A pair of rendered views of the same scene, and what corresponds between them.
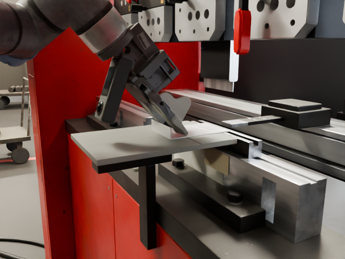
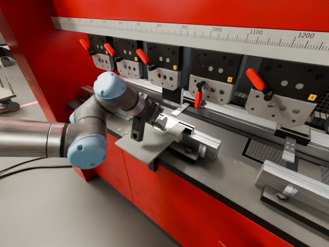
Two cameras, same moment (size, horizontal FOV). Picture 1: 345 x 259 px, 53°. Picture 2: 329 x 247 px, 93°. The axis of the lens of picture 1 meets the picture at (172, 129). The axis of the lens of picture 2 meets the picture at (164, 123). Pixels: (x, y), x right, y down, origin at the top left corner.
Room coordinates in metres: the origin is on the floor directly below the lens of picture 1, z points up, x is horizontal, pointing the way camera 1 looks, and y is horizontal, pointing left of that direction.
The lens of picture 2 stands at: (0.13, 0.21, 1.44)
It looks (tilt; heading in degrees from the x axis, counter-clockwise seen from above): 36 degrees down; 335
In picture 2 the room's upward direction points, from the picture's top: straight up
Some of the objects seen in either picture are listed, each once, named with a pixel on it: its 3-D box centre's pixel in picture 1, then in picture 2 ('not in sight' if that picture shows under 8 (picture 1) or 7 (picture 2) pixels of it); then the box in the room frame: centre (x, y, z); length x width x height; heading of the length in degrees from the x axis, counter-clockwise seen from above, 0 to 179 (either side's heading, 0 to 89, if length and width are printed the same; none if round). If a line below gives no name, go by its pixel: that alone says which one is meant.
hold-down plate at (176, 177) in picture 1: (202, 188); (171, 145); (0.63, -0.06, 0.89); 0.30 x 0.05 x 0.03; 28
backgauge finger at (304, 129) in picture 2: not in sight; (291, 138); (0.35, -0.47, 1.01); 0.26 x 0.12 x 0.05; 118
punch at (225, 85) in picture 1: (218, 65); (172, 95); (0.70, -0.09, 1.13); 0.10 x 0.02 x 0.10; 28
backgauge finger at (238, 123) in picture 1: (271, 114); (186, 103); (0.78, -0.23, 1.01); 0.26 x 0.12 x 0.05; 118
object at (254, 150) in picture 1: (222, 136); (175, 123); (0.68, -0.10, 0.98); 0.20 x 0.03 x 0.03; 28
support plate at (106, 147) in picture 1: (151, 138); (152, 135); (0.63, 0.04, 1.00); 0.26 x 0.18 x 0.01; 118
